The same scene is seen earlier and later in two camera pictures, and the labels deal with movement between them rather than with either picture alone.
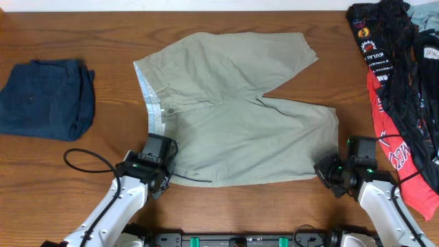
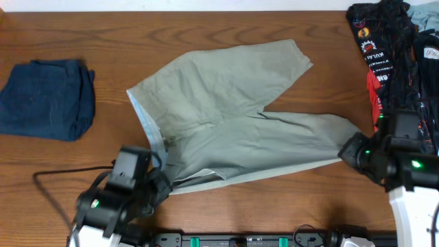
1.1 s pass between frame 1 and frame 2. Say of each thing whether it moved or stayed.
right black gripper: moved
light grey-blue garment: stayed
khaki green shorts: moved
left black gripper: moved
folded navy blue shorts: stayed
